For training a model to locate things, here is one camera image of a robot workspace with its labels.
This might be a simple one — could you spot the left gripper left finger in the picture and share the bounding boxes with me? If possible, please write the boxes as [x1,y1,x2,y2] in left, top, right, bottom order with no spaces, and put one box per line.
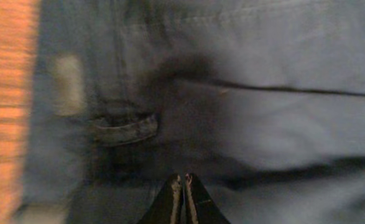
[137,174,182,224]

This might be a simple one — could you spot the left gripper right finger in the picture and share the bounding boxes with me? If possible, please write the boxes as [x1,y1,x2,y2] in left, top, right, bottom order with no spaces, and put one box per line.
[184,173,231,224]

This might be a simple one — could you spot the blue denim shorts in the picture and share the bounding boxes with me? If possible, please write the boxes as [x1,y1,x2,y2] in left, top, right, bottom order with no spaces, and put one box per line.
[22,0,365,223]

